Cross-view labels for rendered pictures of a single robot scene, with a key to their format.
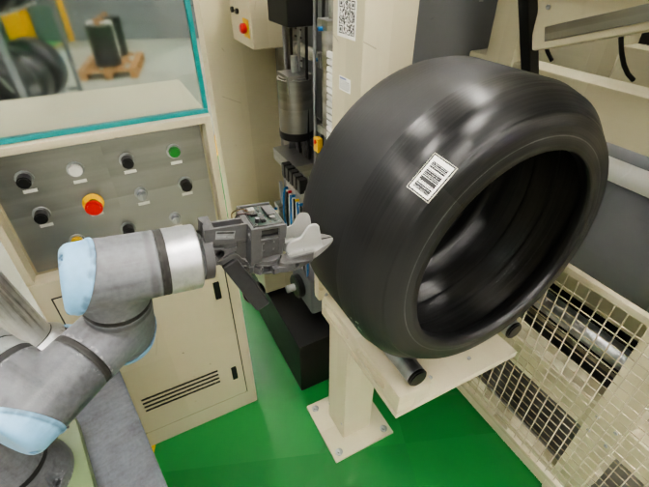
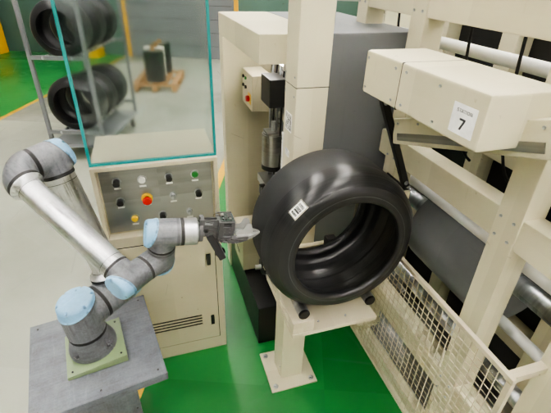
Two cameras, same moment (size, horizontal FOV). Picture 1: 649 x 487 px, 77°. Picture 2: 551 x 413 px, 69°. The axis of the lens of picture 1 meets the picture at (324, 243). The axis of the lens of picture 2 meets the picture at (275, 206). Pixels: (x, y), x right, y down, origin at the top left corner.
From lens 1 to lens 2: 0.74 m
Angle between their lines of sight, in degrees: 9
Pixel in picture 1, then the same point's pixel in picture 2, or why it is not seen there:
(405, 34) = (317, 132)
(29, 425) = (126, 285)
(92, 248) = (157, 222)
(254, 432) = (220, 364)
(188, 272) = (192, 236)
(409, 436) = (328, 385)
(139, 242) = (175, 222)
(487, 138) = (325, 195)
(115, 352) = (157, 266)
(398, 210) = (284, 221)
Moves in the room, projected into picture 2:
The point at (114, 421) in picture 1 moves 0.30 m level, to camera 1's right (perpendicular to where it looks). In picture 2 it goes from (138, 324) to (201, 334)
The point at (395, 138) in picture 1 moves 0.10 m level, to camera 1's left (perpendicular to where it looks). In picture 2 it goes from (289, 189) to (260, 187)
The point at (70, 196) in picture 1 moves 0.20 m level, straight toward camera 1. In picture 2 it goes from (136, 193) to (143, 214)
